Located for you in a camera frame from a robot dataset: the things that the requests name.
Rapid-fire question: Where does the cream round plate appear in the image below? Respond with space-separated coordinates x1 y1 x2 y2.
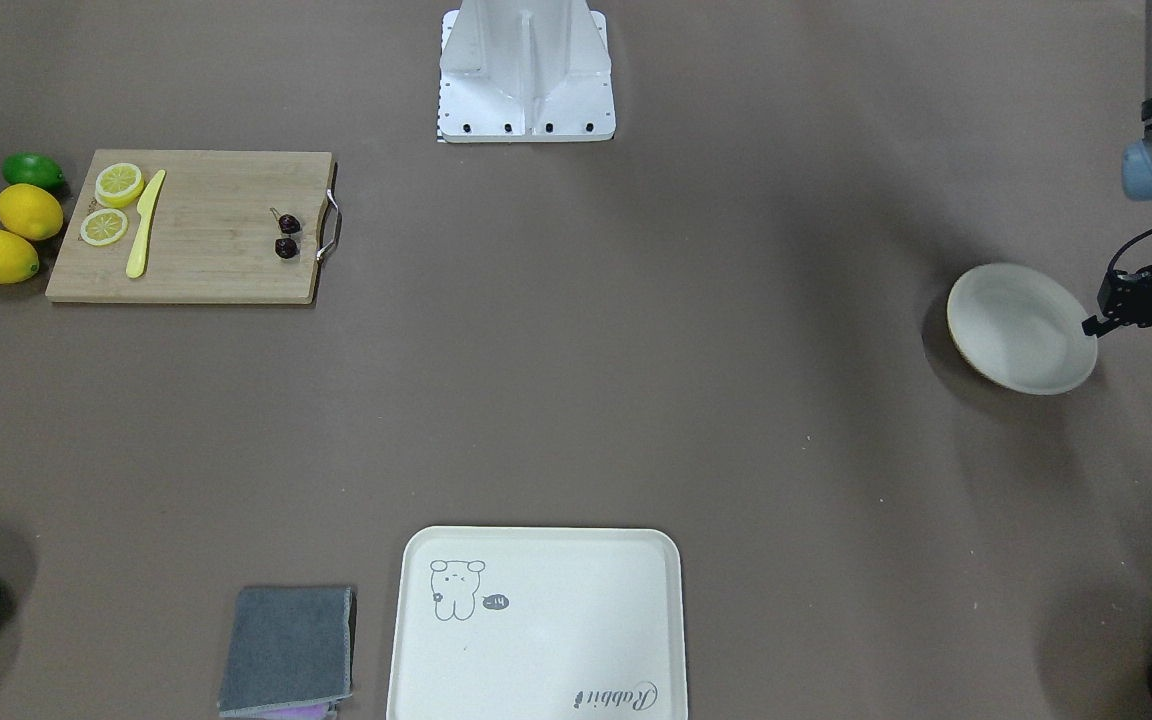
946 263 1100 396

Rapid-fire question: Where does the cream rabbit tray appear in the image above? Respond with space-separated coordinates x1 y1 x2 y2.
387 526 689 719

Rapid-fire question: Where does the grey folded cloth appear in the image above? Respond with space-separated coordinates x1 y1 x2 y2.
218 585 355 719

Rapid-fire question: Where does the yellow plastic knife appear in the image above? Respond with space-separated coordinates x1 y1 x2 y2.
126 169 166 279

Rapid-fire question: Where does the bamboo cutting board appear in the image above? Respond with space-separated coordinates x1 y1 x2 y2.
45 149 340 305

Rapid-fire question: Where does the lemon slice near lime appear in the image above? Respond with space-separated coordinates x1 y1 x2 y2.
93 161 146 209

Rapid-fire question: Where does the lemon slice near lemons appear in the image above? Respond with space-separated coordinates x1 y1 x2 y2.
79 209 131 247

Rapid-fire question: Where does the yellow lemon near lime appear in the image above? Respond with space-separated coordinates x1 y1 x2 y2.
0 183 65 242

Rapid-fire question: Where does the green lime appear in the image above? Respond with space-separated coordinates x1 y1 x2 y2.
1 152 67 192

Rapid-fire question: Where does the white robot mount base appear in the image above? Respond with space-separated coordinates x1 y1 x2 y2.
435 1 617 143

